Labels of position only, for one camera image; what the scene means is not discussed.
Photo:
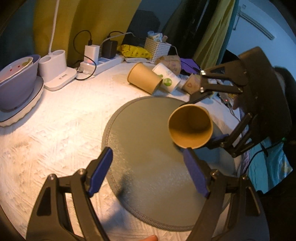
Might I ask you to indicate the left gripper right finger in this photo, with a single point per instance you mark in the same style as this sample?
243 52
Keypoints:
245 219

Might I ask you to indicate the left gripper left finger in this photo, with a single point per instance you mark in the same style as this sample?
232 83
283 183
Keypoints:
50 218

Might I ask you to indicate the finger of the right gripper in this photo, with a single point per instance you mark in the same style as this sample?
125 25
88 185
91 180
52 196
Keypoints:
212 138
199 96

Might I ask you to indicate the floral brown paper cup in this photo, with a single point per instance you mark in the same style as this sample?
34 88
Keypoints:
144 78

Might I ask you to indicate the brown floral cup near mat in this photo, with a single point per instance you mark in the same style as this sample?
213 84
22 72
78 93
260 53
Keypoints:
192 84

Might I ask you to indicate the white green-logo paper cup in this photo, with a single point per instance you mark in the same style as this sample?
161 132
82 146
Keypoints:
170 81

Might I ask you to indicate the brown paper cup by basket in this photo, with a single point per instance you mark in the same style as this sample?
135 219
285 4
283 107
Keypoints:
172 62

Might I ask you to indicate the purple cloth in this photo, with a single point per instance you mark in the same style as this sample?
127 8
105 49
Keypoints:
189 66

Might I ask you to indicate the white plastic basket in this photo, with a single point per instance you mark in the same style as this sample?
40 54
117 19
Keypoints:
156 49

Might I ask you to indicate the grey round placemat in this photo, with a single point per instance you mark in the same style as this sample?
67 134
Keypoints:
148 175

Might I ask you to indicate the yellow snack packet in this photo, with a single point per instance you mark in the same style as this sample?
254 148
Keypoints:
131 51

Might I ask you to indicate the white power strip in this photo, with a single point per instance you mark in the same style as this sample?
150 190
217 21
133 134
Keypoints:
102 65

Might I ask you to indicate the black power adapter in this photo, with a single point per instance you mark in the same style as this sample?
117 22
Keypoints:
109 49

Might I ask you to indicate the white charger adapter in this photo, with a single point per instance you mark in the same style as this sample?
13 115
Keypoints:
91 54

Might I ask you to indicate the purple bowl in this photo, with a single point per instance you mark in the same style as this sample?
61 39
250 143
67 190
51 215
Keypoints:
17 81

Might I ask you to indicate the yellow curtain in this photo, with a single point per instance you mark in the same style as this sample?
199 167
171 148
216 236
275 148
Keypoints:
198 29

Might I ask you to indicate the white desk lamp base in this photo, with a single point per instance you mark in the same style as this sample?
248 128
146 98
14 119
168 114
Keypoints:
52 67

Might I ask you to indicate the white wall air conditioner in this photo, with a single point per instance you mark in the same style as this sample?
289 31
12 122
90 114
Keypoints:
241 14

